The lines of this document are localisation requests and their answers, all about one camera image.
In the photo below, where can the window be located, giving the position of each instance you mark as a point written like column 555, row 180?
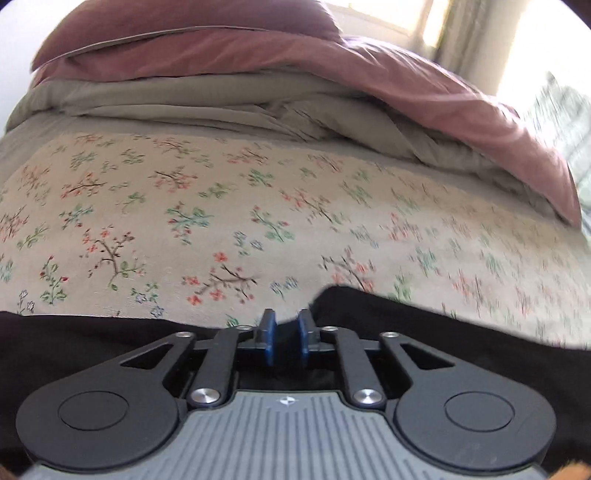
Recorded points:
column 383, row 16

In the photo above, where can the pink duvet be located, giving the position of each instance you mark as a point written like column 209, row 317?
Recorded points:
column 415, row 87

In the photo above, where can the black pants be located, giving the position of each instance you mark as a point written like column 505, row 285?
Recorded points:
column 429, row 325

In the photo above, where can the light curtain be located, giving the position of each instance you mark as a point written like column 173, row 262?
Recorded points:
column 466, row 37

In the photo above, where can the floral bed sheet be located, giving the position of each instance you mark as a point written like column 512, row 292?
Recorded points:
column 194, row 221

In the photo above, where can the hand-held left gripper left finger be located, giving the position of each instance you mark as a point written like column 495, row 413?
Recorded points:
column 269, row 342

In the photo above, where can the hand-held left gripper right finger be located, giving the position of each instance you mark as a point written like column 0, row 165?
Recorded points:
column 304, row 342

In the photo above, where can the grey quilted blanket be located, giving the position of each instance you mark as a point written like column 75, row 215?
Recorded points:
column 561, row 124

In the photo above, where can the pink pillow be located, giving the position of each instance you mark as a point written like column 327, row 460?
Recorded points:
column 184, row 21

